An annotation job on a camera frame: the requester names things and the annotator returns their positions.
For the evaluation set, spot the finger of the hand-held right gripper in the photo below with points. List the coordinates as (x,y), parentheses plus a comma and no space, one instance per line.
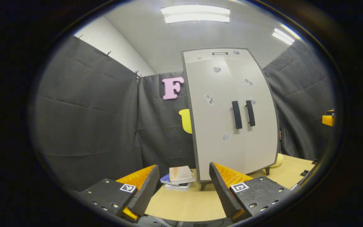
(328,120)

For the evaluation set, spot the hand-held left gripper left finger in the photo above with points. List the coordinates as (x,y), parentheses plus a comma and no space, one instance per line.
(146,192)

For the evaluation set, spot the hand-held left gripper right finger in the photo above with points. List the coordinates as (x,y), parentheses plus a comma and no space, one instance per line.
(222,192)

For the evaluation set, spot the white shoe cabinet door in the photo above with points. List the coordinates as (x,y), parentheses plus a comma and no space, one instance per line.
(213,142)
(263,142)

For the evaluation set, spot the white shoe cabinet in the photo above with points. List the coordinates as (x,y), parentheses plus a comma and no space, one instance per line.
(206,53)

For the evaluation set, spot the blue book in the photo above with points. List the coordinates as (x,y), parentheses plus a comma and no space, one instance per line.
(165,179)

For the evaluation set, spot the white orange book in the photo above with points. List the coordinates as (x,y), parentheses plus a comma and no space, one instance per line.
(181,175)

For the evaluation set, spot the black backdrop cloth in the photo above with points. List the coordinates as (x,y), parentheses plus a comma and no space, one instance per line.
(90,126)

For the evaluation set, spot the small ceiling light panel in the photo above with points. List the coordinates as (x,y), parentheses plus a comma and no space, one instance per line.
(283,36)

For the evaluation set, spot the large ceiling light panel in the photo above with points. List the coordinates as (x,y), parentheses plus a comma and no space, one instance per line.
(195,14)

